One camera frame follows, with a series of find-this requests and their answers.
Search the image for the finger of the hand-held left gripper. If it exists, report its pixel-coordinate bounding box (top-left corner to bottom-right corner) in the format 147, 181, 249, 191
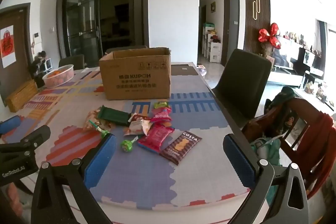
0, 125, 51, 155
0, 115, 21, 134

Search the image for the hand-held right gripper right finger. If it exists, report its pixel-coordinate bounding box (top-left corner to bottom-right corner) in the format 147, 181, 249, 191
223, 133, 309, 224

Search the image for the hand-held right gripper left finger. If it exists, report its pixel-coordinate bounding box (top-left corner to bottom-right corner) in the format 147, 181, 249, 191
31, 132, 117, 224

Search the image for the green lollipop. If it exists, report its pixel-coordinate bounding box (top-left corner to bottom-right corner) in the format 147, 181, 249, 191
120, 135, 139, 153
88, 120, 111, 139

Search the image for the clear bag of nuts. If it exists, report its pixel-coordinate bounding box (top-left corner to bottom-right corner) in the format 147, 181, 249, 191
82, 107, 112, 133

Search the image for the dark green snack packet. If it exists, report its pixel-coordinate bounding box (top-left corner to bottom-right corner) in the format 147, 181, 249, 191
98, 105, 133, 127

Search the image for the white and red snack packet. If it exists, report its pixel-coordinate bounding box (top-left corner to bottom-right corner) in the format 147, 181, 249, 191
123, 114, 153, 137

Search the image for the large red snack packet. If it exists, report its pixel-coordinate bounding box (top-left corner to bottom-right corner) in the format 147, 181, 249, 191
137, 125, 175, 153

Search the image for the brown striped snack packet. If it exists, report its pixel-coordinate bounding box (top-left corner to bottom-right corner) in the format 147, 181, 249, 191
159, 131, 202, 166

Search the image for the small pink snack packet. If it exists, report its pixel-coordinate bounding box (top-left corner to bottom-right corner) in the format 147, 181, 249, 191
149, 106, 173, 124

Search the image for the brown cardboard box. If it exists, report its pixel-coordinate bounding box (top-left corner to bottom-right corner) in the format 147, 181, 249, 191
99, 47, 172, 101

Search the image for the teal cloth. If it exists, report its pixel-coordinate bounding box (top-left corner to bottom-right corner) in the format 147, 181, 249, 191
249, 135, 282, 205

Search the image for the yellow woven box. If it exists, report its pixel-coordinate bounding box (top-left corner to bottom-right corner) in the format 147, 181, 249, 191
5, 79, 39, 113

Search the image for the pink plastic basket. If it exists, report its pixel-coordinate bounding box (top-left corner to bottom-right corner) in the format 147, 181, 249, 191
42, 64, 75, 88

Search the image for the brown wooden chair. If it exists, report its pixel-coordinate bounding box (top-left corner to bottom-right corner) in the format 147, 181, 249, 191
241, 97, 336, 200

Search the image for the red and white door poster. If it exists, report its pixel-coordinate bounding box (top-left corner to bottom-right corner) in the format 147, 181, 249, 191
0, 25, 17, 68

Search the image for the dark green cloth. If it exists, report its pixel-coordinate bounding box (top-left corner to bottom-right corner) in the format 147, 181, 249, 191
271, 86, 303, 109

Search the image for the dark dining chair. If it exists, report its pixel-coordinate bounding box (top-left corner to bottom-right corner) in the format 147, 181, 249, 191
58, 54, 85, 70

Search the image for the black office chair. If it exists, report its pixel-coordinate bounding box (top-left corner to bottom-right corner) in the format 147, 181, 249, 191
211, 48, 272, 120

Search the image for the red cloth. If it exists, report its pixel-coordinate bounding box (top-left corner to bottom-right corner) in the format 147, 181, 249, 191
296, 112, 336, 189

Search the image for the brown wooden door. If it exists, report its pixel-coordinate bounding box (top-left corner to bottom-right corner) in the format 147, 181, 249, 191
0, 3, 34, 107

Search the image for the white low cabinet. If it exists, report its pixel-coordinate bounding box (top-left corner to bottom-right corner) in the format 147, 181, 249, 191
266, 35, 324, 89

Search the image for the dark brown placemat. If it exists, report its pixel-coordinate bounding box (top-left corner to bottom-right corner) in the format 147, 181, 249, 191
171, 64, 199, 77

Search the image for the white storage shelf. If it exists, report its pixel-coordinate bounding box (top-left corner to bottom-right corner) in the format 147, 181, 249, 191
202, 22, 222, 63

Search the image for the dark glass sliding door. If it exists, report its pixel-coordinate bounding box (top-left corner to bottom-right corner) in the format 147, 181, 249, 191
57, 0, 148, 62

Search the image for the red bow balloon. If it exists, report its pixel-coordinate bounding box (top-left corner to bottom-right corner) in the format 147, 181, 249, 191
258, 22, 281, 47

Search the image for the dark hallway door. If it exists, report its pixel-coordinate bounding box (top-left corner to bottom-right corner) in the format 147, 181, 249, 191
223, 0, 240, 66

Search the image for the white loop wall light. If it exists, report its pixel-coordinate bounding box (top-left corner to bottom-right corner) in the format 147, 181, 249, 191
252, 0, 260, 19

